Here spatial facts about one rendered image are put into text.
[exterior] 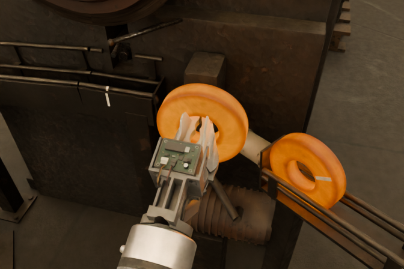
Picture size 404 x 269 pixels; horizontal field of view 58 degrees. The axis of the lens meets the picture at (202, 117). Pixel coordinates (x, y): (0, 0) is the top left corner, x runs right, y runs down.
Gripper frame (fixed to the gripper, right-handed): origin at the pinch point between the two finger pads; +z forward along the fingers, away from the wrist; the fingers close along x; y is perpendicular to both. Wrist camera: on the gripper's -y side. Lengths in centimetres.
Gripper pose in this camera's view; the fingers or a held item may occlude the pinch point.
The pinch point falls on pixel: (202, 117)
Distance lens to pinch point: 60.7
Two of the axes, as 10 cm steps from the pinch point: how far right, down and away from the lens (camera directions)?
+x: -9.7, -1.7, 1.8
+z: 2.4, -8.2, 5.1
